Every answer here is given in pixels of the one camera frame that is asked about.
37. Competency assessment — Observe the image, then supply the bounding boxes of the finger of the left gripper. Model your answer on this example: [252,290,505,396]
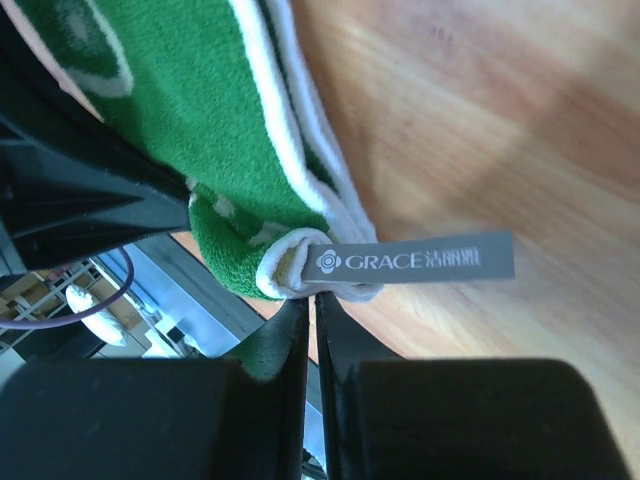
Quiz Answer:
[1,9,190,273]

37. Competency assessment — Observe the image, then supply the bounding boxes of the green dinosaur pattern towel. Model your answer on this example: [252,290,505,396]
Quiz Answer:
[14,0,516,384]

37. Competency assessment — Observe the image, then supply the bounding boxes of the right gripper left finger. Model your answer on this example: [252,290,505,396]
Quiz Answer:
[1,301,309,479]

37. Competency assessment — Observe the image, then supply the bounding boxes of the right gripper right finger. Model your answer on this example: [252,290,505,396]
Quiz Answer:
[315,293,630,479]

